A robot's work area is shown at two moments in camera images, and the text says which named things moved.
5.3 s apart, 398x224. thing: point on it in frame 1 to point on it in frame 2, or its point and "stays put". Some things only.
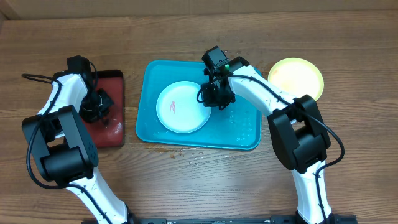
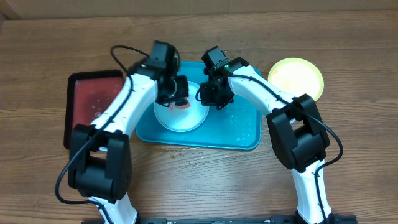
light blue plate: x=178 y=109 stays put
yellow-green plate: x=297 y=77 stays put
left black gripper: x=90 y=114 to x=182 y=93
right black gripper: x=212 y=102 stays put
